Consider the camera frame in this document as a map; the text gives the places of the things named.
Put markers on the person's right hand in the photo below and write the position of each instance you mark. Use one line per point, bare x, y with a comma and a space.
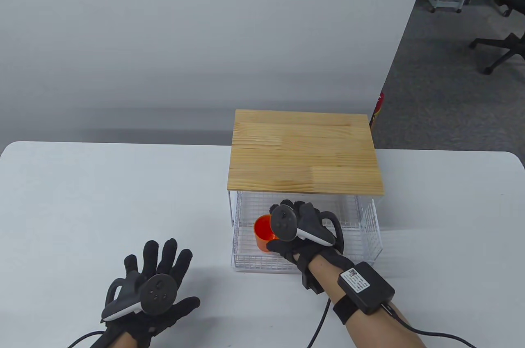
295, 253

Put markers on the person's left hand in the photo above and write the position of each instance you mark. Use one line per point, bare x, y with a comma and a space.
166, 257

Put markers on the white mesh sliding drawer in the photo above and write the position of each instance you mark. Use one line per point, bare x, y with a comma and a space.
262, 262

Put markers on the orange plastic cup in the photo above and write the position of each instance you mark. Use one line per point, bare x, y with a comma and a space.
262, 235

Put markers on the person's left forearm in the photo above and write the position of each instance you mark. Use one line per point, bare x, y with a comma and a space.
127, 342

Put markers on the black right hand controller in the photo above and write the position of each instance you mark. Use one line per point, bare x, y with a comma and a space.
307, 227

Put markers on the black hand controller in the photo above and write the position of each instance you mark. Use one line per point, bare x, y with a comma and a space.
158, 294
307, 227

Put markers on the black left hand controller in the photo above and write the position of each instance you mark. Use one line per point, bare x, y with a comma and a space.
158, 294

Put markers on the red fire extinguisher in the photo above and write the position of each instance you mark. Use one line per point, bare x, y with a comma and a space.
376, 112

